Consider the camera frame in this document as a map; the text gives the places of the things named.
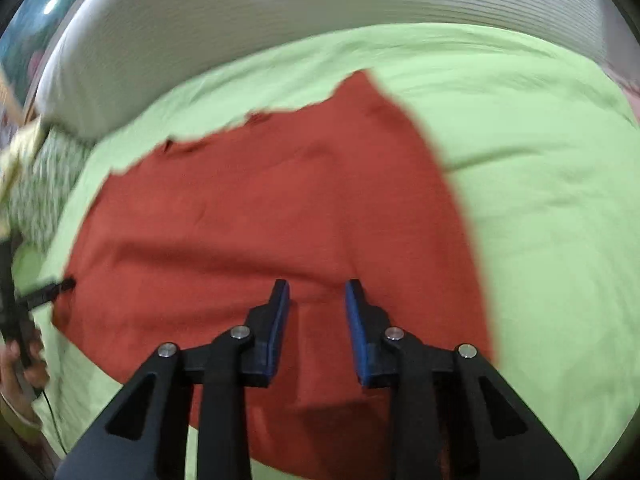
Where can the gold framed landscape painting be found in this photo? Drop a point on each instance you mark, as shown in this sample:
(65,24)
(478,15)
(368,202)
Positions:
(27,27)

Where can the green white checkered pillow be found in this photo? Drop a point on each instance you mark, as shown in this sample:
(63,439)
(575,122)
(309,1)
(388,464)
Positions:
(38,195)

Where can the yellow patterned quilt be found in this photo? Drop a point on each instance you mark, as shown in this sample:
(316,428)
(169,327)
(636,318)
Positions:
(20,153)

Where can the orange knit sweater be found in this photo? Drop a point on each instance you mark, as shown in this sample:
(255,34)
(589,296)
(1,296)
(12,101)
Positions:
(179,248)

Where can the light green bed sheet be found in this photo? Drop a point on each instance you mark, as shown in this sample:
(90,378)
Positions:
(542,149)

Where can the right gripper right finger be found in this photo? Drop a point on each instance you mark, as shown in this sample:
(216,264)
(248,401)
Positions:
(453,414)

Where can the left hand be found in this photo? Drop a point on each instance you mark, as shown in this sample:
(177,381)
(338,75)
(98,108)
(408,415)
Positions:
(13,381)

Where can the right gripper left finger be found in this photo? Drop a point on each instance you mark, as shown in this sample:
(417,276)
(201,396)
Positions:
(143,432)

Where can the pink blanket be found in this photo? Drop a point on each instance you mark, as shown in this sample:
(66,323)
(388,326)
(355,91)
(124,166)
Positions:
(629,87)

